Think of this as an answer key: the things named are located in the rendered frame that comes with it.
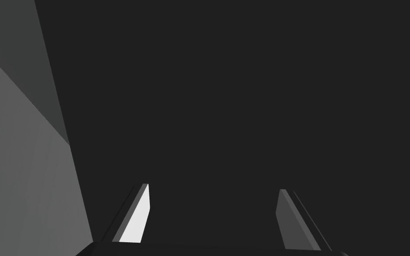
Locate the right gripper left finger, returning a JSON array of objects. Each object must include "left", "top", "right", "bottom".
[{"left": 101, "top": 183, "right": 151, "bottom": 244}]

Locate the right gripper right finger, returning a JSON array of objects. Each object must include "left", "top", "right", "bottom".
[{"left": 275, "top": 188, "right": 333, "bottom": 252}]

